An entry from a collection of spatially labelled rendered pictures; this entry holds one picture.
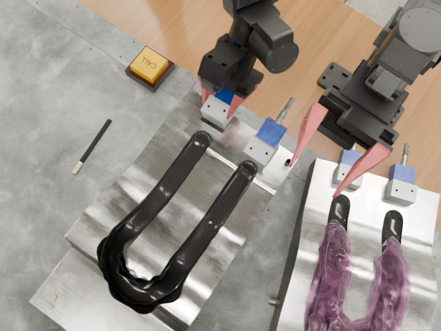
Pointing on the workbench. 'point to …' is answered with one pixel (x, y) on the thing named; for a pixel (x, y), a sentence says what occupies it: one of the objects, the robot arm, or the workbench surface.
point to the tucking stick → (91, 146)
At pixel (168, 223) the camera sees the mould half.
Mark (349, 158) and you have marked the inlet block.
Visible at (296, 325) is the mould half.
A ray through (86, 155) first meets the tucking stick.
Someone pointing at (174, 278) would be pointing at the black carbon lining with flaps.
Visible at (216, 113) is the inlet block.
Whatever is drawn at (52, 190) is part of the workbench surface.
